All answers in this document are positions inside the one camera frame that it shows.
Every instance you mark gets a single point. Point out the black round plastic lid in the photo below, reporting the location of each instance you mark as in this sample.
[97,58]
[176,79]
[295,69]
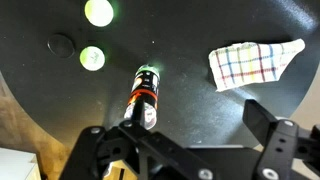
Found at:
[61,46]

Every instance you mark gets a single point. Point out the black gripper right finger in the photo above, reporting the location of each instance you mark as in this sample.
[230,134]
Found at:
[280,143]

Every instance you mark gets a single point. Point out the white checked dish cloth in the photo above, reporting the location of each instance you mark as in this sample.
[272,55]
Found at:
[250,65]

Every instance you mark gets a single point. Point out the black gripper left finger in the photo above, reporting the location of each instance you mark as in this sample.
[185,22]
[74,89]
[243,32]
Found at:
[110,150]

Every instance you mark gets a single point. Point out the white plastic box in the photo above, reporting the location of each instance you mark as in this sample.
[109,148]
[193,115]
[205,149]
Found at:
[16,165]

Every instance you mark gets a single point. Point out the round black wooden table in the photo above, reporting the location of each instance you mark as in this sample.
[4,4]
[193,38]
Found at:
[186,40]

